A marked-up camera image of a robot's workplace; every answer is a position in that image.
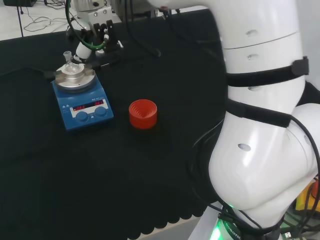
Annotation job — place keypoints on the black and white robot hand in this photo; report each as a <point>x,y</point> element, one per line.
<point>110,37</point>

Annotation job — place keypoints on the heater with blue base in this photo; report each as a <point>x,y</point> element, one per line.
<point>86,117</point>

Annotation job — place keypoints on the clear glass round-bottom flask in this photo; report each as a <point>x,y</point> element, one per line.
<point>70,67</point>

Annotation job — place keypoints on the red ribbed plastic cup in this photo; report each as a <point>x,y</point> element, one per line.
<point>143,115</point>

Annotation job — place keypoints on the black box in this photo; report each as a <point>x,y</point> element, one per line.
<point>20,3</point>

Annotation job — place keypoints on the black bench cloth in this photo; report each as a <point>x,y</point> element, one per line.
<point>75,180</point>

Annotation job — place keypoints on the yellow stop button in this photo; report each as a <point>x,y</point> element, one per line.
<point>306,197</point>

